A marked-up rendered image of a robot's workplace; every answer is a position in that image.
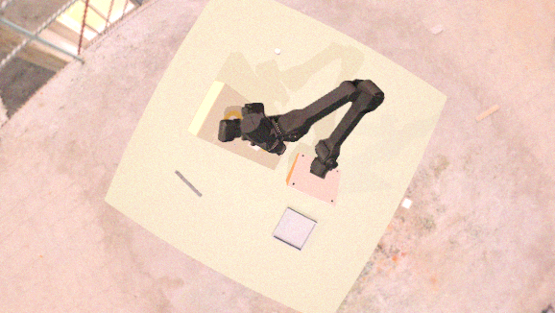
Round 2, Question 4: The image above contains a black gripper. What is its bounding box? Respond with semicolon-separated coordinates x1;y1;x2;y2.
218;119;256;146

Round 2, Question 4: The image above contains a grey thin bar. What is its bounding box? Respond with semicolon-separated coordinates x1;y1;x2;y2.
174;170;203;197

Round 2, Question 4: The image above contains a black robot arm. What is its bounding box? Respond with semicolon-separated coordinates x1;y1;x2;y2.
240;79;385;180

